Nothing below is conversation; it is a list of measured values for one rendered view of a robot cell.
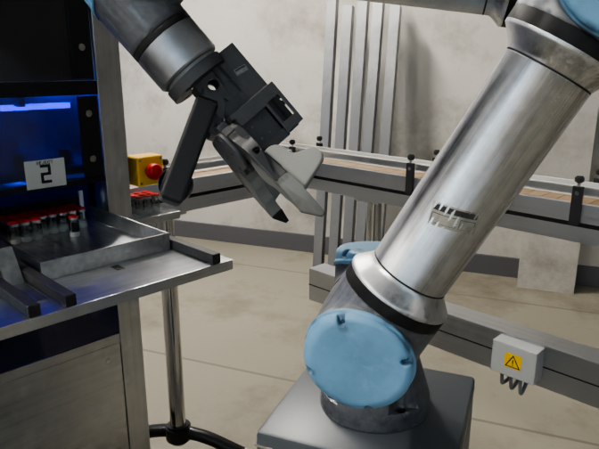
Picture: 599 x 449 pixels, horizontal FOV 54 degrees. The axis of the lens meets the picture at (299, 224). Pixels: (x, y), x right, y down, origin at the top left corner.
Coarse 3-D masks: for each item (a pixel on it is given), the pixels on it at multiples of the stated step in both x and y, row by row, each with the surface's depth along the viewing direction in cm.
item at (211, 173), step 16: (208, 160) 179; (224, 160) 175; (208, 176) 169; (224, 176) 173; (192, 192) 166; (208, 192) 170; (224, 192) 174; (240, 192) 178; (176, 208) 163; (192, 208) 167
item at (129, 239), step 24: (96, 216) 140; (120, 216) 131; (0, 240) 114; (48, 240) 125; (72, 240) 125; (96, 240) 125; (120, 240) 125; (144, 240) 115; (168, 240) 119; (48, 264) 102; (72, 264) 105; (96, 264) 108
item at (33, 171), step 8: (40, 160) 123; (48, 160) 124; (56, 160) 126; (24, 168) 121; (32, 168) 122; (40, 168) 124; (56, 168) 126; (64, 168) 127; (32, 176) 123; (40, 176) 124; (48, 176) 125; (56, 176) 126; (64, 176) 128; (32, 184) 123; (40, 184) 124; (48, 184) 125; (56, 184) 127; (64, 184) 128
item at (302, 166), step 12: (276, 144) 61; (276, 156) 60; (288, 156) 60; (300, 156) 60; (312, 156) 60; (288, 168) 60; (300, 168) 59; (312, 168) 59; (264, 180) 61; (288, 180) 58; (300, 180) 59; (288, 192) 58; (300, 192) 58; (300, 204) 58; (312, 204) 58
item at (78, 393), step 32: (64, 352) 135; (96, 352) 141; (0, 384) 126; (32, 384) 131; (64, 384) 137; (96, 384) 143; (0, 416) 127; (32, 416) 133; (64, 416) 138; (96, 416) 145; (0, 448) 129; (32, 448) 134; (64, 448) 140; (96, 448) 146; (128, 448) 154
